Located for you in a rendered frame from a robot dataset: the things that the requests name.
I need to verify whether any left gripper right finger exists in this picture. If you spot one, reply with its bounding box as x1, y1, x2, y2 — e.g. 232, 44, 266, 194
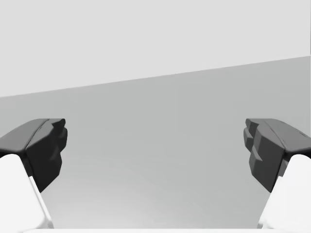
243, 118, 311, 229

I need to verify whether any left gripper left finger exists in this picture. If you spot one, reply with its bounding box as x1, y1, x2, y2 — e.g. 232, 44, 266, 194
0, 118, 69, 230

